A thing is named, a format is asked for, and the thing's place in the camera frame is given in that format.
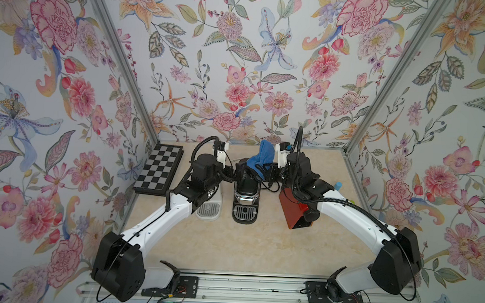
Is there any black coffee machine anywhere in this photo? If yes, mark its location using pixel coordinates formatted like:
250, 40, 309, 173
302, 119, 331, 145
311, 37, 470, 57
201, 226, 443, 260
232, 158, 261, 225

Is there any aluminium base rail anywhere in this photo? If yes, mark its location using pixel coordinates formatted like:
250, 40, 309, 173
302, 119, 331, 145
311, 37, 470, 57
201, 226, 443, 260
77, 272, 414, 303

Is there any aluminium frame post left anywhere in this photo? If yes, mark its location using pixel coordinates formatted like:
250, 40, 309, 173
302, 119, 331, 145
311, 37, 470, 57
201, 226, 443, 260
90, 0, 160, 144

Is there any red coffee machine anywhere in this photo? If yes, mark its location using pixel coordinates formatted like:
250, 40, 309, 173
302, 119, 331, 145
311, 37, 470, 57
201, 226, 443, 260
278, 188, 313, 230

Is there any blue cylinder block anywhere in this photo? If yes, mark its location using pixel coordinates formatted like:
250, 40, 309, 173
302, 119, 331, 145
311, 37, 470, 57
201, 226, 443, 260
334, 182, 343, 191

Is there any white coffee machine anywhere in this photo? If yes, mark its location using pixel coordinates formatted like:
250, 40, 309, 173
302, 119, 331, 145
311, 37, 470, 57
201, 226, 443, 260
196, 185, 223, 221

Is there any black white chessboard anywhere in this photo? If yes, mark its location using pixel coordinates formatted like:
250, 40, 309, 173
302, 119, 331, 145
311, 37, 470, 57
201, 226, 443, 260
133, 144, 184, 196

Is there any black coffee machine cable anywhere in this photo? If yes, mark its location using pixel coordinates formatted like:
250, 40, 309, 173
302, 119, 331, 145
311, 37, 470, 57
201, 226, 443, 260
260, 178, 282, 194

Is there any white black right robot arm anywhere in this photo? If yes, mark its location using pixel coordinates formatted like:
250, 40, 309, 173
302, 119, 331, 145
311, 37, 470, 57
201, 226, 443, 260
270, 148, 423, 303

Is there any blue microfiber cloth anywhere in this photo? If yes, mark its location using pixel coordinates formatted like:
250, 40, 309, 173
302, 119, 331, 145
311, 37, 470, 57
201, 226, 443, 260
246, 140, 275, 182

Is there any aluminium frame post right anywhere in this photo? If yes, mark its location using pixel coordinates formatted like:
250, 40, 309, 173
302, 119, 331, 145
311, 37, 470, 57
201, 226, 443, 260
343, 0, 449, 157

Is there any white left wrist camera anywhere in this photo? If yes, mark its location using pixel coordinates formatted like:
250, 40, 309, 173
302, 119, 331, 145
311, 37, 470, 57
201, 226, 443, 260
214, 140, 229, 167

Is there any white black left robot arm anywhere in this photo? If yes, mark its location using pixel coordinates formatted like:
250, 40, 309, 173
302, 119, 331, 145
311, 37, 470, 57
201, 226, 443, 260
91, 150, 234, 302

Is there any aluminium frame post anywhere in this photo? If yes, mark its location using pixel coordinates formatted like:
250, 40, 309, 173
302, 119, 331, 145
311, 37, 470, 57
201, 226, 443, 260
90, 0, 160, 144
343, 0, 449, 157

